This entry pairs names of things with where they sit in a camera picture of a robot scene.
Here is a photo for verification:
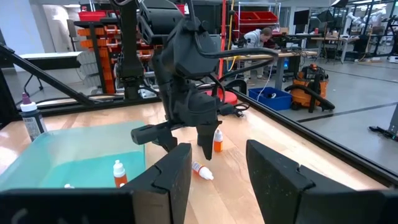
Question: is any large blue food coloring bottle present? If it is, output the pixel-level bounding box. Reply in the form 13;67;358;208
19;92;48;142

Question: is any rack with red bins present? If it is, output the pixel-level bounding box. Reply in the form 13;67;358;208
233;1;280;35

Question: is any black left camera cable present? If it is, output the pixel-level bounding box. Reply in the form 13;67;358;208
186;0;280;103

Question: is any red plastic storage bin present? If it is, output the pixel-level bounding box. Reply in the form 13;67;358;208
78;11;108;22

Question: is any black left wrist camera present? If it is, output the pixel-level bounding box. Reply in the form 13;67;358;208
172;21;221;80

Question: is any black monitor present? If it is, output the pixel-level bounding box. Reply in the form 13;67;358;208
293;9;311;26

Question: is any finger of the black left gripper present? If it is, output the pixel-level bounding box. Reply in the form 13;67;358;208
157;132;178;153
196;123;220;161

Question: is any black lamp power cord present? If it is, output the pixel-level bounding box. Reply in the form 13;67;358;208
217;102;251;118

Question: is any white table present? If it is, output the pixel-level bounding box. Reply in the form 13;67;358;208
18;51;84;71

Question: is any person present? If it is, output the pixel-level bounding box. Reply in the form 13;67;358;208
242;27;274;87

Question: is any black metal table frame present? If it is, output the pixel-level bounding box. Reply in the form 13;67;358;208
0;43;398;187

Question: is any rack with orange bins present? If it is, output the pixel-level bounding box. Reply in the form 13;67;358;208
73;18;156;94

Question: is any green translucent plastic bin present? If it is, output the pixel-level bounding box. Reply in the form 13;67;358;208
0;120;147;191

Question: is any small orange food coloring bottle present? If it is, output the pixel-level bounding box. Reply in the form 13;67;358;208
191;160;215;181
213;128;224;153
113;159;128;189

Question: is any orange shop vacuum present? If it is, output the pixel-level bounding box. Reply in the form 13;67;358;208
284;63;336;113

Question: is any wooden workbench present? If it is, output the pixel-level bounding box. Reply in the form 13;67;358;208
223;49;318;91

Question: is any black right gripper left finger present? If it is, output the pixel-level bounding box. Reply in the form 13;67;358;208
123;142;193;224

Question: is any white cable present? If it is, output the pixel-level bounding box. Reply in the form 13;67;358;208
256;60;277;102

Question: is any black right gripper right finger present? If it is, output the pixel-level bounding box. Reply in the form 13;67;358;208
246;139;386;224

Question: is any blue plastic bin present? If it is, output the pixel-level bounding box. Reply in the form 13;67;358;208
248;86;293;111

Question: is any yellow hanging cord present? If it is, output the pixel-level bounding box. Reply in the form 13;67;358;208
228;0;236;72

